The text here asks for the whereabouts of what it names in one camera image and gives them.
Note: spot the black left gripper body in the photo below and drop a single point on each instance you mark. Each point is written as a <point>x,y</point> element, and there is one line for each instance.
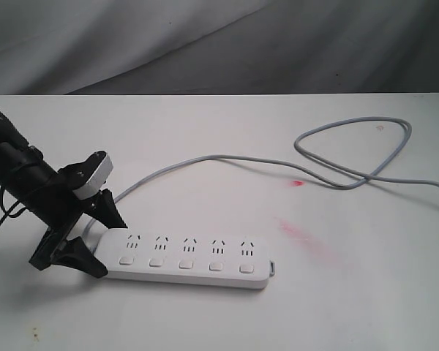
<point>53,201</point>

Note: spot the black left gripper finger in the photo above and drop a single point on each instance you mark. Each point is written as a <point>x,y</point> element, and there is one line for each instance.
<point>76,255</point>
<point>106,212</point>

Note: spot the white five-outlet power strip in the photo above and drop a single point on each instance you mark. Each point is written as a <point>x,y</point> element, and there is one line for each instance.
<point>218,260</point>

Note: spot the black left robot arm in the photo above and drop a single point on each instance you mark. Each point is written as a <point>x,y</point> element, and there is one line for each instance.
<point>15,185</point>

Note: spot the grey backdrop cloth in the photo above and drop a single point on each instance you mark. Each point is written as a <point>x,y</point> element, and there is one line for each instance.
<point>218,47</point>

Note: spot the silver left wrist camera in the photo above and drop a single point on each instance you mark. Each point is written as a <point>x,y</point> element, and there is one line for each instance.
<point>94,174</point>

